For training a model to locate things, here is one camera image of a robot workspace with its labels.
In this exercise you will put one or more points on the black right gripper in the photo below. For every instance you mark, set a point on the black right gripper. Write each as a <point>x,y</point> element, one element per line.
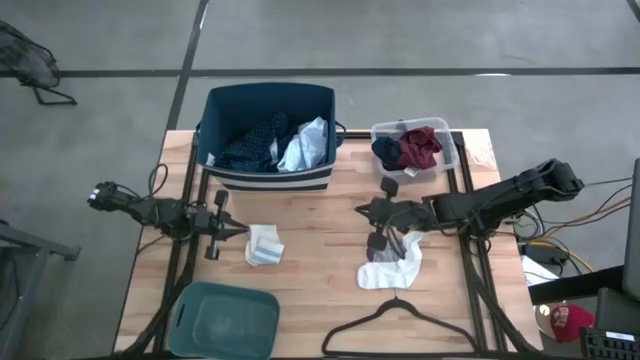
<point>405,215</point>

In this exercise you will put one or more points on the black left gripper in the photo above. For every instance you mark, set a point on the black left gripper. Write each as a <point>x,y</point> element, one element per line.
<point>205,222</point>

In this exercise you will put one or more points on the white green striped cloth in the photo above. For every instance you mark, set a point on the white green striped cloth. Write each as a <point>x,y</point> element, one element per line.
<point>265,247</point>

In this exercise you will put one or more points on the plain navy cloth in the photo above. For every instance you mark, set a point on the plain navy cloth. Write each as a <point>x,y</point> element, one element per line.
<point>386,150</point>

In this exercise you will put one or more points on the white cloth grey patch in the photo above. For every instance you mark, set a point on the white cloth grey patch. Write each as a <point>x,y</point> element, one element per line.
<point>390,275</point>

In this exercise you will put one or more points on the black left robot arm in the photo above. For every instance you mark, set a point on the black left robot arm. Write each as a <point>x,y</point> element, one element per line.
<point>150,210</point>

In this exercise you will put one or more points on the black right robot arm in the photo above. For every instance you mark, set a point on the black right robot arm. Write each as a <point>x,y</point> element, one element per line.
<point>500,197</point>

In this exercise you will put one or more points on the navy dotted cloth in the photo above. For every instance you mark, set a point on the navy dotted cloth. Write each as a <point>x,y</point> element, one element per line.
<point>250,145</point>

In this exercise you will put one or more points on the teal plastic tub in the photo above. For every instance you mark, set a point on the teal plastic tub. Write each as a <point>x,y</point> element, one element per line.
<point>225,320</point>

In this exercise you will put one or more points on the black clothes hanger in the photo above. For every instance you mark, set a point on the black clothes hanger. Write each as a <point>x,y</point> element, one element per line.
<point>395,303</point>

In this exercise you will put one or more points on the clear plastic container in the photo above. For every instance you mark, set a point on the clear plastic container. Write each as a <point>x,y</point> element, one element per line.
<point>447,150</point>

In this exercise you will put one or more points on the navy white striped fabric basket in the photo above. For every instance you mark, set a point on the navy white striped fabric basket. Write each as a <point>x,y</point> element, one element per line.
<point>240,107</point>

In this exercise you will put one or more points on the white paper sheet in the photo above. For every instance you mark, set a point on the white paper sheet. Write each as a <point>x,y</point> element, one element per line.
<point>535,275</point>

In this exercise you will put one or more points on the black power brick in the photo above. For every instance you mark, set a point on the black power brick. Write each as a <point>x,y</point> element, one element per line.
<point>545,254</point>

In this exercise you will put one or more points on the dark metal rack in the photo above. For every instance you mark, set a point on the dark metal rack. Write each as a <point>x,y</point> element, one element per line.
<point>35,245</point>

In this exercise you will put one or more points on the black desk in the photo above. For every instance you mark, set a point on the black desk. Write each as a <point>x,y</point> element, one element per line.
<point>575,287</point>

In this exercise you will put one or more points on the red cap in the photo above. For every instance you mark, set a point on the red cap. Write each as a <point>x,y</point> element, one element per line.
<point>572,322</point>

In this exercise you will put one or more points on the grey monitor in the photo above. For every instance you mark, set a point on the grey monitor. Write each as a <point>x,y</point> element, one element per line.
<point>632,225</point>

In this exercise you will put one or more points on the black mesh chair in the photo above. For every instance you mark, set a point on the black mesh chair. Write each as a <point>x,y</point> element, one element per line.
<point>25,60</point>

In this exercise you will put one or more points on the black case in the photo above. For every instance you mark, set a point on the black case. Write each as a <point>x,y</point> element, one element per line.
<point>620,312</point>

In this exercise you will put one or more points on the black keyboard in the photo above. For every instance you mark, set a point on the black keyboard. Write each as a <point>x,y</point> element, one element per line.
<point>610,347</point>

